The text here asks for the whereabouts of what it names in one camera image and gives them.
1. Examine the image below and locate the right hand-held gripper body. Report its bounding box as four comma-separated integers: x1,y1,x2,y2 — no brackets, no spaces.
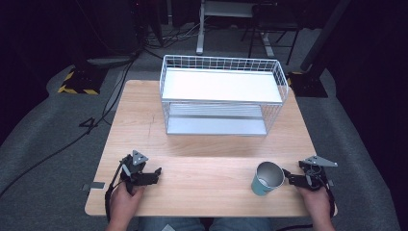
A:
297,155,339,193

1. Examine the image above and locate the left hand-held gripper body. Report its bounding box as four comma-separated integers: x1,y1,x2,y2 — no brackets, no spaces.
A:
119,149,154,195

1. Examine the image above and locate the teal metal cup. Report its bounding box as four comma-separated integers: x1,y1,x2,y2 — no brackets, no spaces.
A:
250,161,286,197

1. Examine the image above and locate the white wire shelf rack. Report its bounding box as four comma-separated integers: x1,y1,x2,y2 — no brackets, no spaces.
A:
159,54,290,137

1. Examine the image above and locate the person's left hand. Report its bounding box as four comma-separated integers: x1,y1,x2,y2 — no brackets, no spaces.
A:
108,182,146,227

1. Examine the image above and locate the grey tape strip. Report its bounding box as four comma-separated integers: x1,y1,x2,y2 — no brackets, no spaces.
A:
82,181,106,193

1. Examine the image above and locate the yellow-black striped stand base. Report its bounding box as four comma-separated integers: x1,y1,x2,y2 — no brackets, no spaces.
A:
286,70,329,98
57,65,110,96

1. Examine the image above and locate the grey floor plate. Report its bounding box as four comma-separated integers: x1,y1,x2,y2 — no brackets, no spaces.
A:
86,55,140,67

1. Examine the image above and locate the black slanted stand pole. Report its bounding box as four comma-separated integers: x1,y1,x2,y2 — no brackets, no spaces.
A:
299,0,353,72

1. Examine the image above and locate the black chair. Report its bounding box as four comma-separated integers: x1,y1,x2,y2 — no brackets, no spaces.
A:
240,2,303,66

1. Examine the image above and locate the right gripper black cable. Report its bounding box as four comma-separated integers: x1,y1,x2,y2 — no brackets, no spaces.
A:
321,177,337,215

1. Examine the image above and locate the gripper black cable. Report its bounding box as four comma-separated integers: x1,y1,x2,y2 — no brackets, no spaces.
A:
104,160,127,223
321,177,337,215

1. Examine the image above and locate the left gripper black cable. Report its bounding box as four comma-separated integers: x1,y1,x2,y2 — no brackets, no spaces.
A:
104,160,127,223

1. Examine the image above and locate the long black floor cable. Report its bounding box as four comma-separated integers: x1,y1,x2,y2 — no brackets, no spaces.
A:
0,59,138,199

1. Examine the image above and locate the bundle of floor cables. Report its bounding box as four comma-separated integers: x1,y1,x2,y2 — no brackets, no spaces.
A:
140,17,210,61

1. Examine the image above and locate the white desk frame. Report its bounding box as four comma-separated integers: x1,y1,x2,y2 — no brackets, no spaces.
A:
195,0,277,58

